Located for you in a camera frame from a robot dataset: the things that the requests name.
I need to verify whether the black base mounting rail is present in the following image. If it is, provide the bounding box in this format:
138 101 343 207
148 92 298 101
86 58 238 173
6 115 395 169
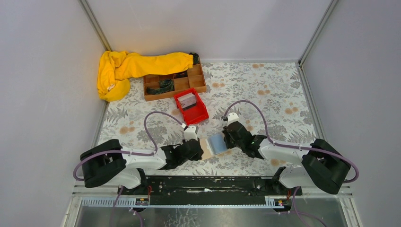
122 175 303 206

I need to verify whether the yellow cloth garment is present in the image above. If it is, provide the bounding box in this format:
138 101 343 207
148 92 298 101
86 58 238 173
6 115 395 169
96 51 199 102

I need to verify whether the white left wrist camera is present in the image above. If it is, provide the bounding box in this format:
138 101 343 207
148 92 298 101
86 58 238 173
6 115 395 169
181 123 198 141

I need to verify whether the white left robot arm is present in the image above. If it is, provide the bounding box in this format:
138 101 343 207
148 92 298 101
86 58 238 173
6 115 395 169
73 139 204 189

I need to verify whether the stack of cards in bin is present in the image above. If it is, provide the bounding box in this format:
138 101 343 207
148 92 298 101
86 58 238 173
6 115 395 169
177 93 197 111

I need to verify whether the red plastic bin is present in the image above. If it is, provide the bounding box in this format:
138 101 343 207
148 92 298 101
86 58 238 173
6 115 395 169
174 88 209 125

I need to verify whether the beige card holder wallet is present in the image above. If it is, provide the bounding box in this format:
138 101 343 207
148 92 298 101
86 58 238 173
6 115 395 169
200 133 229 160

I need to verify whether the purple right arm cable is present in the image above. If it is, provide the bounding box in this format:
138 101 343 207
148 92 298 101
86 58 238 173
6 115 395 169
221 100 360 227

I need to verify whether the dark strap in tray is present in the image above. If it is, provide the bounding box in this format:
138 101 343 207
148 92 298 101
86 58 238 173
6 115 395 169
146 78 175 96

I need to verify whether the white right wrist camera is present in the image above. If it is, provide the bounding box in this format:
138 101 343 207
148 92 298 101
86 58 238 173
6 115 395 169
221 113 239 126

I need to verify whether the wooden compartment tray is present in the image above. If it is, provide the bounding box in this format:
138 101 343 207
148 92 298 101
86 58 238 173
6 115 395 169
143 62 207 101

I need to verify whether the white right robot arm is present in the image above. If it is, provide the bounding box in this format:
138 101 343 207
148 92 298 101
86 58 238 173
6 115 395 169
223 121 350 194

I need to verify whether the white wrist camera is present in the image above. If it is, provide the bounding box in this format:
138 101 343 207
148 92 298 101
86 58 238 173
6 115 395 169
221 113 239 126
181 123 198 141

